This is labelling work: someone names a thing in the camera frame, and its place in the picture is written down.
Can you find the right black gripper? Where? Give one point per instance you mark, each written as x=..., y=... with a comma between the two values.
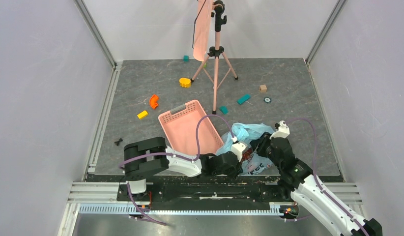
x=263, y=143

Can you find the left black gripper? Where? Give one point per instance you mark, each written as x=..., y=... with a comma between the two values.
x=238, y=170

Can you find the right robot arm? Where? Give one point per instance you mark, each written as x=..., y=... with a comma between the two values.
x=298, y=183

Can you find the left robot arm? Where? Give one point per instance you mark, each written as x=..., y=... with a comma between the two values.
x=147, y=158

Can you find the teal wedge block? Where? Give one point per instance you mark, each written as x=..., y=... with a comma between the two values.
x=224, y=110

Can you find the pink plastic basket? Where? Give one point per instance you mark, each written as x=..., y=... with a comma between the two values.
x=179, y=125

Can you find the teal long block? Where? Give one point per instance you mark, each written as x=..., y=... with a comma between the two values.
x=243, y=99

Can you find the small wooden cube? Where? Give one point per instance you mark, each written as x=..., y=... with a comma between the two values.
x=262, y=88

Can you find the yellow toy block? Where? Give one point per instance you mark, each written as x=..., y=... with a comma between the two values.
x=185, y=82

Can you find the small yellow block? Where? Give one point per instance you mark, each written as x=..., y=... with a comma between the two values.
x=142, y=114

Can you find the orange curved toy block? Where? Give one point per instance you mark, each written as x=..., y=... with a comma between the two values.
x=153, y=102

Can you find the pink tripod stand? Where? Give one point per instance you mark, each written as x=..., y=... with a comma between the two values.
x=216, y=51

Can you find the small black bow piece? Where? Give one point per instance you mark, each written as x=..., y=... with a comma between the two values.
x=117, y=143

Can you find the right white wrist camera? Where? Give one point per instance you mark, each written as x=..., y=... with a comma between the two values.
x=281, y=130

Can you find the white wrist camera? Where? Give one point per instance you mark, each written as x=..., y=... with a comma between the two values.
x=238, y=148
x=281, y=130

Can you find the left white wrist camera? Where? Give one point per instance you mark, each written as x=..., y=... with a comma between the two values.
x=238, y=148

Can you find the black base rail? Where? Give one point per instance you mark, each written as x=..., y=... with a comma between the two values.
x=211, y=193

